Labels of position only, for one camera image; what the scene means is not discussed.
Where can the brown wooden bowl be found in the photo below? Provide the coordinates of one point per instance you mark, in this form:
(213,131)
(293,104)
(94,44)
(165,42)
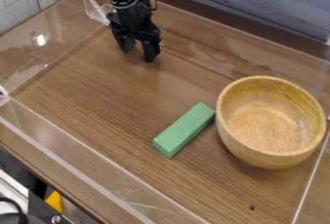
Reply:
(270,121)

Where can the green rectangular block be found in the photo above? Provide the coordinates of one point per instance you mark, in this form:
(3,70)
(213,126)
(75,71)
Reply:
(183,130)

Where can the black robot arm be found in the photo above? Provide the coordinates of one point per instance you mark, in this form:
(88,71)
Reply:
(133,26)

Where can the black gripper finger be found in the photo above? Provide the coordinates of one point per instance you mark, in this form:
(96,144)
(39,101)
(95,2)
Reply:
(151,48)
(125,40)

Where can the yellow tag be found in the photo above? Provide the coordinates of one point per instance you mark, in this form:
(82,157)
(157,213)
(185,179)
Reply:
(55,202)

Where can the clear acrylic tray wall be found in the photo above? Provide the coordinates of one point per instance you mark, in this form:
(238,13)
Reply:
(109,192)

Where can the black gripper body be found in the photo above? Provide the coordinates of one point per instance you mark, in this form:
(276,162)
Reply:
(131,17)

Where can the clear acrylic corner bracket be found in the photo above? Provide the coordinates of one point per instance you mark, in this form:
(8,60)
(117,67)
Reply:
(96,12)

